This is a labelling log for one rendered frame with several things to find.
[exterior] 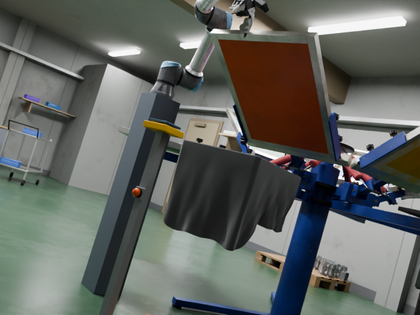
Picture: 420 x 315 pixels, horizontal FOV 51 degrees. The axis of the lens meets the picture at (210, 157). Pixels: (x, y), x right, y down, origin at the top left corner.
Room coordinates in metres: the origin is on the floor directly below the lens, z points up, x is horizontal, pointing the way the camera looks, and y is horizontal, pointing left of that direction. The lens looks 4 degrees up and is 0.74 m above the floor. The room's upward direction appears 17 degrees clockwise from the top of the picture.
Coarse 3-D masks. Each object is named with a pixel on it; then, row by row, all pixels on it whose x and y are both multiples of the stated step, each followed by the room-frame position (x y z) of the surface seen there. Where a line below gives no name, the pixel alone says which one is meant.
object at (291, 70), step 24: (264, 48) 2.10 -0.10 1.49; (288, 48) 2.02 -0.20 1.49; (288, 72) 2.13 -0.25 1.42; (312, 72) 2.05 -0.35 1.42; (288, 96) 2.26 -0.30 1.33; (312, 96) 2.16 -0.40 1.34; (288, 120) 2.40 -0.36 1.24; (312, 120) 2.29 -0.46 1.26; (288, 144) 2.56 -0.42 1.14; (312, 144) 2.44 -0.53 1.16
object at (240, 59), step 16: (224, 48) 2.25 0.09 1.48; (240, 48) 2.19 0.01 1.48; (256, 48) 2.13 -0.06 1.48; (240, 64) 2.28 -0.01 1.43; (256, 64) 2.21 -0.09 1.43; (240, 80) 2.37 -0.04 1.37; (256, 80) 2.30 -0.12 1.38; (240, 96) 2.48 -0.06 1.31; (256, 96) 2.40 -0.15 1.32; (272, 96) 2.33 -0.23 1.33; (256, 112) 2.50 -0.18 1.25; (272, 112) 2.43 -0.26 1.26; (256, 128) 2.61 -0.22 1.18; (272, 128) 2.53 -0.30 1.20
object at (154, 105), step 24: (144, 96) 2.64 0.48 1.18; (144, 120) 2.57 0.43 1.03; (168, 120) 2.62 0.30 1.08; (144, 144) 2.55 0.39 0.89; (120, 168) 2.65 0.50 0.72; (144, 168) 2.58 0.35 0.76; (120, 192) 2.58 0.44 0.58; (120, 216) 2.55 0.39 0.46; (144, 216) 2.65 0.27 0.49; (96, 240) 2.66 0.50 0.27; (120, 240) 2.58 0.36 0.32; (96, 264) 2.59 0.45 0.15; (96, 288) 2.54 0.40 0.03
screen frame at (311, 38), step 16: (224, 32) 2.18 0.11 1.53; (240, 32) 2.13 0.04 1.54; (256, 32) 2.08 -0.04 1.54; (272, 32) 2.03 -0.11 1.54; (288, 32) 1.98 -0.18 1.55; (304, 32) 1.94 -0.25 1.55; (320, 48) 1.96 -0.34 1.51; (224, 64) 2.35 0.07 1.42; (320, 64) 2.00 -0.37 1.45; (320, 80) 2.06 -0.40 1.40; (320, 96) 2.13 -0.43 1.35; (240, 112) 2.59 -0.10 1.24; (272, 144) 2.65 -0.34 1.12
